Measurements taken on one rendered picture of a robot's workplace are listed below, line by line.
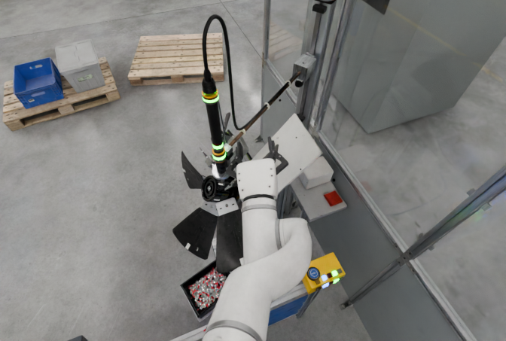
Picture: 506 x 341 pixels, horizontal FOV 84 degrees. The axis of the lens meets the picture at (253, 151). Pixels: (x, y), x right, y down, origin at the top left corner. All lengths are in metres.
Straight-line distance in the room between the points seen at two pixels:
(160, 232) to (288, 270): 2.12
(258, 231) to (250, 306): 0.20
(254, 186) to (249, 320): 0.32
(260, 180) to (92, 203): 2.43
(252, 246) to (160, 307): 1.83
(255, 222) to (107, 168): 2.64
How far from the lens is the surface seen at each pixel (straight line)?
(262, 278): 0.53
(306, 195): 1.69
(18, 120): 4.04
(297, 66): 1.31
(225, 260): 1.21
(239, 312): 0.47
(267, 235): 0.63
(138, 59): 4.26
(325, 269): 1.30
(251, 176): 0.70
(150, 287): 2.48
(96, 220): 2.88
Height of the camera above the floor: 2.29
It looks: 51 degrees down
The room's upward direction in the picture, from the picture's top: straight up
